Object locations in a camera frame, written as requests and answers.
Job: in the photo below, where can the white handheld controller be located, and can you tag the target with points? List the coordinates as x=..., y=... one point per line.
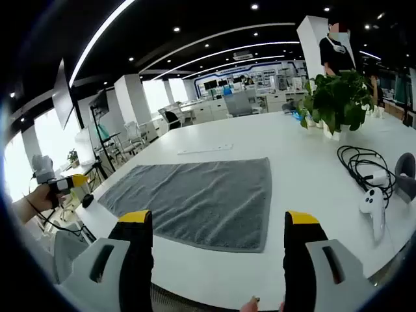
x=373, y=208

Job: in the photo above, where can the white office chair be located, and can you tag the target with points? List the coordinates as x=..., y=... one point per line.
x=133, y=133

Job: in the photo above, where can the grey towel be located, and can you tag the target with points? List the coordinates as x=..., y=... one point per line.
x=201, y=201

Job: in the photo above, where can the flat white strip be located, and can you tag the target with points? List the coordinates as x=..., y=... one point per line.
x=205, y=149

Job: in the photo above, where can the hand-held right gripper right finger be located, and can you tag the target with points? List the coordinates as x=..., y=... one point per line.
x=299, y=260

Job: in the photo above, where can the grey hanging panel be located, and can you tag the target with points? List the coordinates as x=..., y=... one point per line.
x=63, y=97

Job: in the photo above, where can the white table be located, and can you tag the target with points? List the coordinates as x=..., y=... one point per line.
x=247, y=136

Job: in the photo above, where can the black monitor on stand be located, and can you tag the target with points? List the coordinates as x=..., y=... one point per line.
x=99, y=104

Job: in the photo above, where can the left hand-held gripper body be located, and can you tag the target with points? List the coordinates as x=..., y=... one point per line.
x=42, y=169

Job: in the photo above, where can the grey office chair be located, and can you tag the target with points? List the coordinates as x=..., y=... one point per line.
x=237, y=104

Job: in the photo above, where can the white power adapter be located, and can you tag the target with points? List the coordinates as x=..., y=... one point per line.
x=381, y=178

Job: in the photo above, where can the small potted plant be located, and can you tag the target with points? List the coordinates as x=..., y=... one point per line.
x=73, y=157

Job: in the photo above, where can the white monitor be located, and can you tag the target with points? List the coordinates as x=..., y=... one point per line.
x=85, y=146

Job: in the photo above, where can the person's right hand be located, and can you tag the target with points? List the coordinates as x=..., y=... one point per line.
x=250, y=305

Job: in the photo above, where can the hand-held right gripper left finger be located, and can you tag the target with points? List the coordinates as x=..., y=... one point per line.
x=136, y=260

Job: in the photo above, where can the green potted plant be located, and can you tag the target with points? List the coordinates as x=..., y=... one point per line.
x=338, y=100

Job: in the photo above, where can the blue plastic bag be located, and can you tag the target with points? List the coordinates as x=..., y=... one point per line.
x=296, y=115

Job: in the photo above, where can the black office chair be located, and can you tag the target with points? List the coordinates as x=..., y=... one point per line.
x=172, y=118

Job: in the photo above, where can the person's left hand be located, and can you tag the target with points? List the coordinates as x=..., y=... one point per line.
x=44, y=198

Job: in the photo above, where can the black computer mouse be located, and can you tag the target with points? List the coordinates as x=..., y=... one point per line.
x=87, y=201

